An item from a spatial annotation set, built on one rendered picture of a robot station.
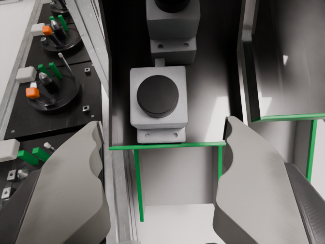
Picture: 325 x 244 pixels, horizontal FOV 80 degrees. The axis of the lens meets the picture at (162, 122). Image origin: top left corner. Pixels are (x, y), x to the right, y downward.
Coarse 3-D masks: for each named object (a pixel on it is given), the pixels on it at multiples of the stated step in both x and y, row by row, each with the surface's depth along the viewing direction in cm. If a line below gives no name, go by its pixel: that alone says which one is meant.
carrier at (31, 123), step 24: (24, 72) 58; (48, 72) 54; (72, 72) 53; (96, 72) 59; (24, 96) 55; (48, 96) 52; (72, 96) 52; (96, 96) 54; (24, 120) 51; (48, 120) 50; (72, 120) 50; (96, 120) 50
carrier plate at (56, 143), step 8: (56, 136) 48; (64, 136) 47; (24, 144) 47; (32, 144) 47; (40, 144) 47; (56, 144) 46; (16, 160) 45; (0, 168) 44; (8, 168) 44; (0, 176) 43; (0, 184) 42; (0, 192) 41; (0, 200) 40; (0, 208) 39
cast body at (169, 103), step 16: (160, 64) 19; (144, 80) 14; (160, 80) 14; (176, 80) 15; (144, 96) 14; (160, 96) 14; (176, 96) 14; (144, 112) 15; (160, 112) 13; (176, 112) 14; (144, 128) 17; (160, 128) 17; (176, 128) 17
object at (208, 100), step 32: (128, 0) 23; (224, 0) 22; (128, 32) 22; (224, 32) 22; (128, 64) 22; (192, 64) 21; (224, 64) 21; (128, 96) 21; (192, 96) 21; (224, 96) 21; (128, 128) 21; (192, 128) 20
